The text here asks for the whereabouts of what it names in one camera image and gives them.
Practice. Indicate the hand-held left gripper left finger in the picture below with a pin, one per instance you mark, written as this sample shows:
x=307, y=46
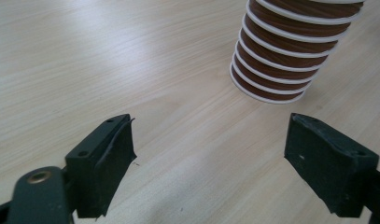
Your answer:
x=94, y=174

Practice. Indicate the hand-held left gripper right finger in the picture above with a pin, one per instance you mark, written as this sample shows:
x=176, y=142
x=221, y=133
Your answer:
x=330, y=168

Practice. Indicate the stack of brown paper cups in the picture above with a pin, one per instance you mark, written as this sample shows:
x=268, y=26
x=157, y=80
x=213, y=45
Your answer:
x=281, y=53

